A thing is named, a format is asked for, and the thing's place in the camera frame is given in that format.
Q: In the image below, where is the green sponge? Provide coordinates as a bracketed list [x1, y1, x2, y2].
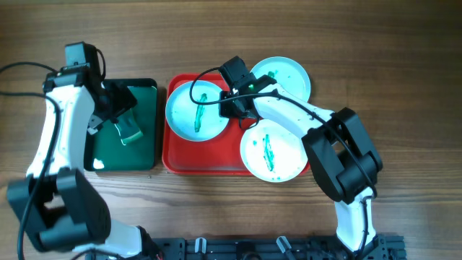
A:
[115, 110, 144, 145]

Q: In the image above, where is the white plate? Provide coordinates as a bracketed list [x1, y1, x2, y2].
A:
[251, 56, 311, 102]
[165, 81, 229, 142]
[240, 119, 308, 183]

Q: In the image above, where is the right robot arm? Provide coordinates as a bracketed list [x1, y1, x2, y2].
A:
[217, 56, 383, 258]

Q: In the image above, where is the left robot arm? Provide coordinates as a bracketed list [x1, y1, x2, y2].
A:
[6, 42, 163, 259]

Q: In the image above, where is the red tray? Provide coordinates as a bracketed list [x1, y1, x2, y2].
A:
[162, 73, 311, 176]

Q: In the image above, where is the green tray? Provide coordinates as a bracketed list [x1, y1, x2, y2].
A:
[84, 78, 157, 171]

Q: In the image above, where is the black aluminium base frame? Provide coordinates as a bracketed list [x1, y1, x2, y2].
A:
[84, 235, 408, 260]

